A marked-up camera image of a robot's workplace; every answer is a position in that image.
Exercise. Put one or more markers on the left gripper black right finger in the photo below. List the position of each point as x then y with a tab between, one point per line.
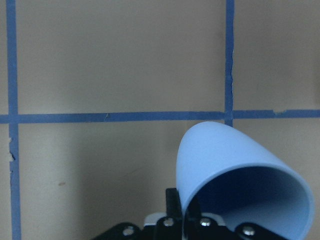
193	211

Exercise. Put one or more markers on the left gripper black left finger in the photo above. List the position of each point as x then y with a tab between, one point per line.
173	204

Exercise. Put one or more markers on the light blue plastic cup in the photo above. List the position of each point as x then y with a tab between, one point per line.
233	176

